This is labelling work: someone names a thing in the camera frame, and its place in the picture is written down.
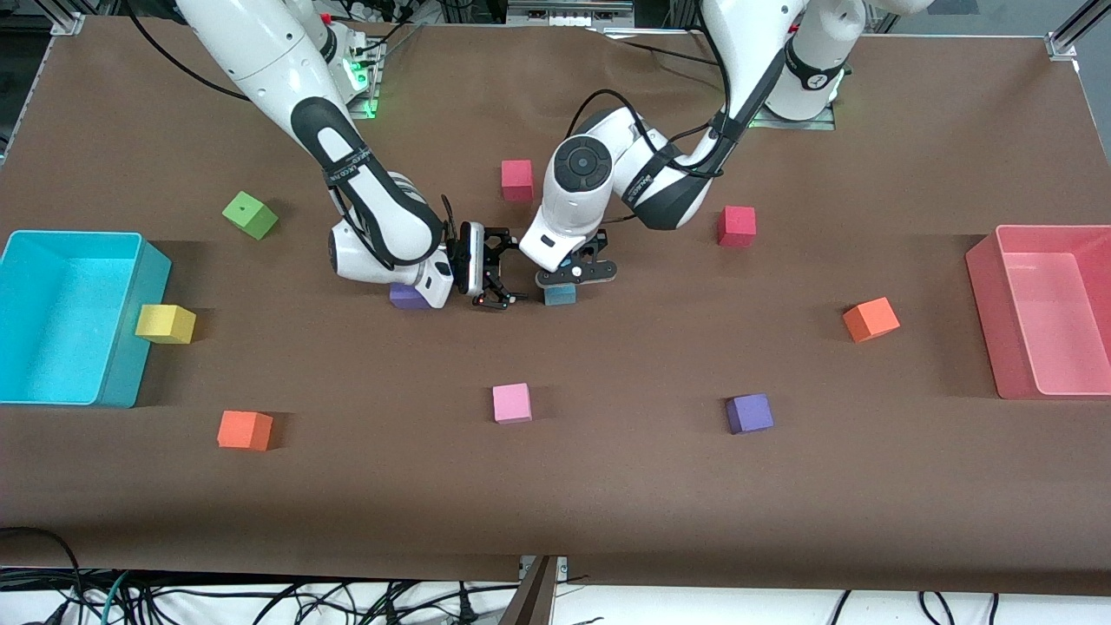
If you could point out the pink plastic bin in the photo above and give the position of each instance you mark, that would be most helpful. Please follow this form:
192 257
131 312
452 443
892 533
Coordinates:
1041 321

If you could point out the grey camera stand post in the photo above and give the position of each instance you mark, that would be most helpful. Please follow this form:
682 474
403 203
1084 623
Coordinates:
531 603

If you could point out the aluminium frame profile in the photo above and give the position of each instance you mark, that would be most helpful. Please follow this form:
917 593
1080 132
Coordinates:
68 22
1063 43
22 113

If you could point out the pink foam block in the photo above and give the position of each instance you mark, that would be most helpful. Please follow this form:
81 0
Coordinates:
512 402

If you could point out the cyan plastic bin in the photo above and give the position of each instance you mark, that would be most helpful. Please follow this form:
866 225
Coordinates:
61 330

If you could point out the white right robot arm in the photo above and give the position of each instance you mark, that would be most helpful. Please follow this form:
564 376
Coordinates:
252 52

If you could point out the yellow foam block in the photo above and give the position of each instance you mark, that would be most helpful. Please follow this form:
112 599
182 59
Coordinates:
165 323

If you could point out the white device behind table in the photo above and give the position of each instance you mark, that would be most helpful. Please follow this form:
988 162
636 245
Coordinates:
564 17

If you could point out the orange foam block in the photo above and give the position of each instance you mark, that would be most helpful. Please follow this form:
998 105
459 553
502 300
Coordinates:
243 430
871 319

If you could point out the brown table cover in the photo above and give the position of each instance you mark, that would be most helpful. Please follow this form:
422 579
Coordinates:
608 486

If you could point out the purple foam block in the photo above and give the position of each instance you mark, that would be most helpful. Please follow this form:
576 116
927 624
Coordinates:
404 299
749 412

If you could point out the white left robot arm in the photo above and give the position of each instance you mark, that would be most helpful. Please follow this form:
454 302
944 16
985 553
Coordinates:
746 52

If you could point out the green foam block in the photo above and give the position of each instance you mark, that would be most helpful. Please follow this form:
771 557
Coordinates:
250 213

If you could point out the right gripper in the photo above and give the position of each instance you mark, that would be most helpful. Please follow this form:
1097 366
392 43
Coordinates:
492 260

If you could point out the red foam block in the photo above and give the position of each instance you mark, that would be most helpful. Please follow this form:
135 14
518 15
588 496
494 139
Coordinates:
516 178
738 226

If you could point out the small metal bracket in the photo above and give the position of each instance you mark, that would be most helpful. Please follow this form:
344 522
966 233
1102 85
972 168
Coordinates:
562 566

